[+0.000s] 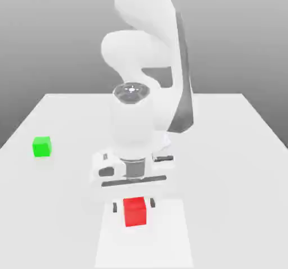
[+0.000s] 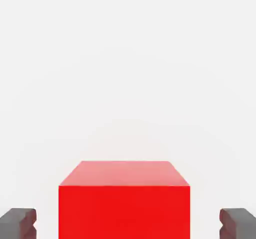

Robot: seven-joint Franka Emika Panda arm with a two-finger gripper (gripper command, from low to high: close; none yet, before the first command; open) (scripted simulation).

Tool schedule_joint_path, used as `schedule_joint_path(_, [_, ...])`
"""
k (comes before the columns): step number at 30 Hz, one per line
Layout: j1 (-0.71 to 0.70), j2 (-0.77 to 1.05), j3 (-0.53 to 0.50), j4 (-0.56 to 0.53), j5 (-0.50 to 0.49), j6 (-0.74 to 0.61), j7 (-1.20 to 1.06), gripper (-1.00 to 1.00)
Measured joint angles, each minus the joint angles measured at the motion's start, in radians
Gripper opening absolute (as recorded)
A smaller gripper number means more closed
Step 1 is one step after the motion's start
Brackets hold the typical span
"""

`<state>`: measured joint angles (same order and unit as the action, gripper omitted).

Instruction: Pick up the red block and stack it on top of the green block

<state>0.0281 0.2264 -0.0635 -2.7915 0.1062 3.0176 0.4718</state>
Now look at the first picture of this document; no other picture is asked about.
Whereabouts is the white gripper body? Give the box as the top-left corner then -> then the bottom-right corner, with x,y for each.
98,174 -> 170,199

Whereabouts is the small red cube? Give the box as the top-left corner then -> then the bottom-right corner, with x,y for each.
123,196 -> 147,228

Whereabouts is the small green cube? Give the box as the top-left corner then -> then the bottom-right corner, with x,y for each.
32,136 -> 53,158

